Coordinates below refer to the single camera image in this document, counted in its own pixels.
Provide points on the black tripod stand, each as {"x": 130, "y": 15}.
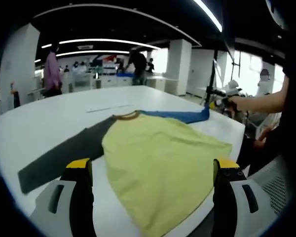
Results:
{"x": 210, "y": 81}

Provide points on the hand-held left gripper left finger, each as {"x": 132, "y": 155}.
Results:
{"x": 80, "y": 197}

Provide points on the thin white template strip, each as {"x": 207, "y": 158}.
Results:
{"x": 106, "y": 108}

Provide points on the person's dark clothing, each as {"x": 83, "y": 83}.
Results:
{"x": 293, "y": 123}

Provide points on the long curved ceiling light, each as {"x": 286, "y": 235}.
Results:
{"x": 209, "y": 14}

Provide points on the yellow black blue garment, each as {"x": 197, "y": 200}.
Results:
{"x": 158, "y": 158}

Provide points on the black stand with orange top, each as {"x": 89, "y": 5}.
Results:
{"x": 15, "y": 97}

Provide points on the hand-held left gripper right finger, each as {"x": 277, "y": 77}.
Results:
{"x": 224, "y": 197}

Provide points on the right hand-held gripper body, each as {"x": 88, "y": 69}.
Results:
{"x": 232, "y": 87}

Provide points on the white mesh chair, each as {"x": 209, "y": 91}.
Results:
{"x": 273, "y": 187}

